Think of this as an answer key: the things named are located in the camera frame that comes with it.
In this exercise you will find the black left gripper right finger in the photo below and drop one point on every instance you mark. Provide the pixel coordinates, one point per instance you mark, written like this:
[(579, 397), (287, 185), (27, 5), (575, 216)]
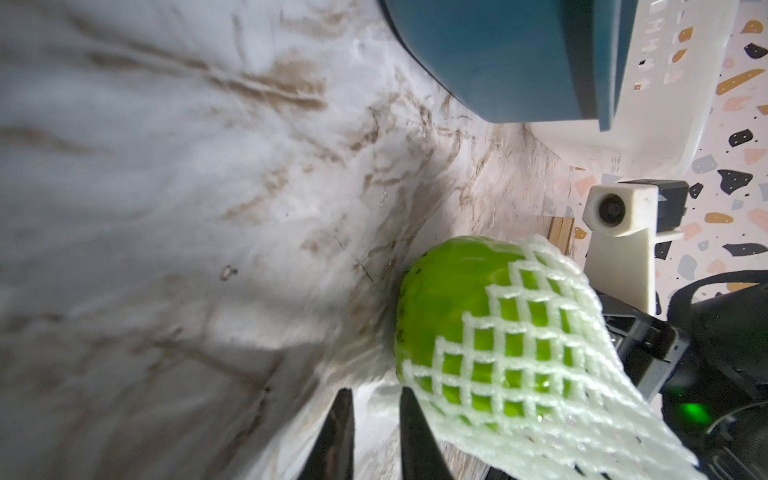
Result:
[(420, 456)]

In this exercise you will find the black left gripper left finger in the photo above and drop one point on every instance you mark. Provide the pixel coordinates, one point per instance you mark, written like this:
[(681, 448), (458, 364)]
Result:
[(332, 456)]

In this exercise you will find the green custard apple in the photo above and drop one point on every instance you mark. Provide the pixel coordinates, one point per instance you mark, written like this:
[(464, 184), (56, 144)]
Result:
[(490, 334)]

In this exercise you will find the dark blue net bin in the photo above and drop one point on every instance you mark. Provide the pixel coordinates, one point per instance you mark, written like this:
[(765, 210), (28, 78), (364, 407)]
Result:
[(522, 61)]

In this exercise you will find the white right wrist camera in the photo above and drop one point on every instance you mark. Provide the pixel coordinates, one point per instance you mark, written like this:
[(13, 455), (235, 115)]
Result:
[(627, 221)]

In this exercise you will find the wooden chessboard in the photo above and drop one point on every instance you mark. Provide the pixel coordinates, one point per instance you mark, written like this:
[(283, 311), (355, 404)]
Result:
[(561, 234)]

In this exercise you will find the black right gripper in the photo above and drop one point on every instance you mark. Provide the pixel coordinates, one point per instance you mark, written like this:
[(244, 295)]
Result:
[(708, 363)]

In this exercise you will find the white plastic basket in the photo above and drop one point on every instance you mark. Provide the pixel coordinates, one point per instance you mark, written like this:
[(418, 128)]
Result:
[(674, 60)]

